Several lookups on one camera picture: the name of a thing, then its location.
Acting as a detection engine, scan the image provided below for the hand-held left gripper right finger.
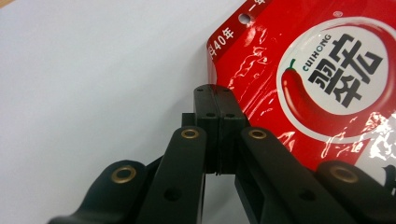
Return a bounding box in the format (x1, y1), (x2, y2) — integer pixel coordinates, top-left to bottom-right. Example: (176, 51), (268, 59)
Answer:
(212, 85), (248, 175)

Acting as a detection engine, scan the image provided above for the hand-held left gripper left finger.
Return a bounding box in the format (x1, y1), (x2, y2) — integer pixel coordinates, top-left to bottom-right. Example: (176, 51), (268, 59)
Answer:
(181, 85), (221, 175)

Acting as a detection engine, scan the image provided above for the red seasoning packet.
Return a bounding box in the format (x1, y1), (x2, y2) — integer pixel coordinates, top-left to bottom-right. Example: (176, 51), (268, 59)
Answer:
(205, 0), (396, 189)

